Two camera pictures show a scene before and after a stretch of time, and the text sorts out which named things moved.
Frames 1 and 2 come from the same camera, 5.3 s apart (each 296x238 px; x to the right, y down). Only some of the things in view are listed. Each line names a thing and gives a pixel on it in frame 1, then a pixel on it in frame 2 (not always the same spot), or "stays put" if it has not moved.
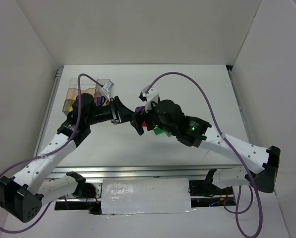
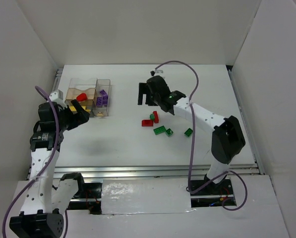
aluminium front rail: x=123 y=171 stays put
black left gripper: x=113 y=110 -> x=72 y=118
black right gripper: x=140 y=123 -> x=148 y=89
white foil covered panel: x=147 y=196 stays put
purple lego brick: x=98 y=100 stays put
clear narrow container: x=98 y=93 stays put
